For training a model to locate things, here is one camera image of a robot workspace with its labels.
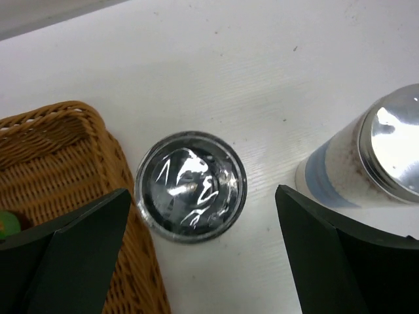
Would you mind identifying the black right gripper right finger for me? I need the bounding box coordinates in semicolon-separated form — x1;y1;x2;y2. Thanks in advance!
275;185;418;313

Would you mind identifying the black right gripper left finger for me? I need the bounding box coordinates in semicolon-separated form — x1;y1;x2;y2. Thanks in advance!
1;188;131;313

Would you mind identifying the black cap salt grinder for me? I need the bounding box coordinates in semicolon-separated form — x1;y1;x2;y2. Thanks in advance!
134;131;247;244

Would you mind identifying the yellow cap sauce bottle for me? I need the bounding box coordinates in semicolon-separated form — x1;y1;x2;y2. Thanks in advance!
0;211;22;240

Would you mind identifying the silver lid tall jar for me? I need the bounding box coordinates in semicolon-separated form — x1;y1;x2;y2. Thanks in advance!
295;84;418;209

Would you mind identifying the brown wicker divided tray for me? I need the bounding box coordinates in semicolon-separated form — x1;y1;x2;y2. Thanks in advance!
1;101;171;313

